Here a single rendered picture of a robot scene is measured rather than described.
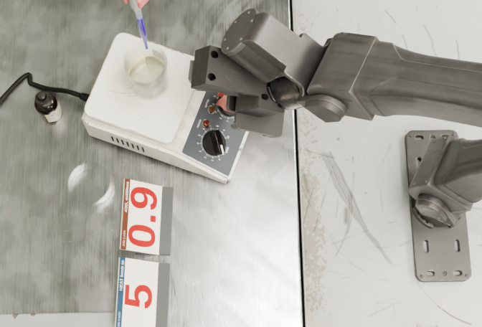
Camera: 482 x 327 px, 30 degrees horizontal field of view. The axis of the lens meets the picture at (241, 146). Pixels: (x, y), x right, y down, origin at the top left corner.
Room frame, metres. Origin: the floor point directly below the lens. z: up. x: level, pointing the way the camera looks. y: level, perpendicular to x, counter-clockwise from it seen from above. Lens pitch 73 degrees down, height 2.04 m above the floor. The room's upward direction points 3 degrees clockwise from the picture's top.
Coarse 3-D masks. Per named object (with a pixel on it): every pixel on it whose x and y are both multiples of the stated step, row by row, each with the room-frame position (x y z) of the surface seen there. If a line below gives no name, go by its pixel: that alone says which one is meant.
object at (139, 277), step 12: (132, 264) 0.17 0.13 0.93; (144, 264) 0.17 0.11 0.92; (132, 276) 0.15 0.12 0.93; (144, 276) 0.16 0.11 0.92; (132, 288) 0.14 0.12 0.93; (144, 288) 0.14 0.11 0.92; (132, 300) 0.12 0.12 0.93; (144, 300) 0.13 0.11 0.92; (132, 312) 0.11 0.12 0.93; (144, 312) 0.11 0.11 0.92; (132, 324) 0.10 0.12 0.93; (144, 324) 0.10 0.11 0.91
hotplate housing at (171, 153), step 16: (80, 96) 0.38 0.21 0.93; (192, 96) 0.38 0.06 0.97; (192, 112) 0.36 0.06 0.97; (96, 128) 0.33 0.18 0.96; (112, 128) 0.33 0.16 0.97; (128, 144) 0.32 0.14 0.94; (144, 144) 0.31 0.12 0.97; (160, 144) 0.31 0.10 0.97; (176, 144) 0.32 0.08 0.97; (160, 160) 0.31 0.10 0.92; (176, 160) 0.30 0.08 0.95; (192, 160) 0.30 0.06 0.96; (208, 176) 0.29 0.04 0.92; (224, 176) 0.29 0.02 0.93
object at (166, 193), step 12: (132, 180) 0.28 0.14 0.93; (168, 192) 0.27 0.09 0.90; (168, 204) 0.25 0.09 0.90; (168, 216) 0.24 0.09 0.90; (120, 228) 0.21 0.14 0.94; (156, 228) 0.22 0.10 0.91; (168, 228) 0.22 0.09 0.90; (120, 240) 0.20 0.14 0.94; (156, 240) 0.20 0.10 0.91; (168, 240) 0.21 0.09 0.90; (144, 252) 0.19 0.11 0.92; (156, 252) 0.19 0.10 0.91; (168, 252) 0.19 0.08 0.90
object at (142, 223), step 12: (132, 192) 0.26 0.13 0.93; (144, 192) 0.26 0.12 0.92; (156, 192) 0.27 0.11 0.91; (132, 204) 0.24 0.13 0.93; (144, 204) 0.25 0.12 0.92; (156, 204) 0.25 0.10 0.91; (132, 216) 0.23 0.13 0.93; (144, 216) 0.23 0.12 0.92; (156, 216) 0.24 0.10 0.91; (132, 228) 0.21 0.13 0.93; (144, 228) 0.22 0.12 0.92; (132, 240) 0.20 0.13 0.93; (144, 240) 0.20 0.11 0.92
